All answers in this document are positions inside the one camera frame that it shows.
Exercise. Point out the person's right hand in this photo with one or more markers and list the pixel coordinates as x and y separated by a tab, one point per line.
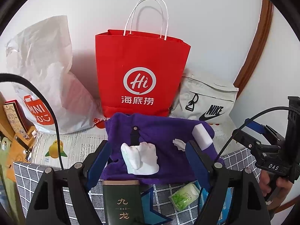
264	187

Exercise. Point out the patterned gift box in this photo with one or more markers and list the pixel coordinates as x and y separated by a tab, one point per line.
14	117

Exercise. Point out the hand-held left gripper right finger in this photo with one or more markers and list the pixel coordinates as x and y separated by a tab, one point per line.
196	166

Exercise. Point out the brown wooden door frame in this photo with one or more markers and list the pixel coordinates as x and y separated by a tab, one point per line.
260	39

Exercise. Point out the white plastic shopping bag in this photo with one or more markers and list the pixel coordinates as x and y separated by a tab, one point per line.
51	86

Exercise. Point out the white sponge block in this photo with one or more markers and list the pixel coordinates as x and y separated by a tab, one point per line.
201	136

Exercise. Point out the white tissue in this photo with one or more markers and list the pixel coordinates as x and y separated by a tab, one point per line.
180	144

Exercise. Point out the green tissue packet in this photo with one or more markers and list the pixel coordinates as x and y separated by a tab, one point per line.
184	196

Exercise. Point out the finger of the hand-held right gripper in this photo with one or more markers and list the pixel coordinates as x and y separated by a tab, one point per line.
262	129
253	145

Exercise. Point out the grey checked blanket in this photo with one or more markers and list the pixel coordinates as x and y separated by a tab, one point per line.
23	182

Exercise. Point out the beige zip pouch bag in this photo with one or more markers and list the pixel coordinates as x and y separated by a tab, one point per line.
211	98

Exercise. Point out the purple towel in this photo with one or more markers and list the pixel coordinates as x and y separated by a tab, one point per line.
164	161

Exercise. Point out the white sock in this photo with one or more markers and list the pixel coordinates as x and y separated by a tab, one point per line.
143	159

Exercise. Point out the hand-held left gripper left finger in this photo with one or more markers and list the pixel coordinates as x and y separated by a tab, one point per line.
98	168

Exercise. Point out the dark green tea box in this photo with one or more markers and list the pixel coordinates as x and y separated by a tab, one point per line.
121	201

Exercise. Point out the blue tissue pack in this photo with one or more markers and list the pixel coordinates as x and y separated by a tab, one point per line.
226	206

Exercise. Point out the red paper bag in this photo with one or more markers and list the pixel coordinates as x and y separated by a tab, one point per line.
140	63

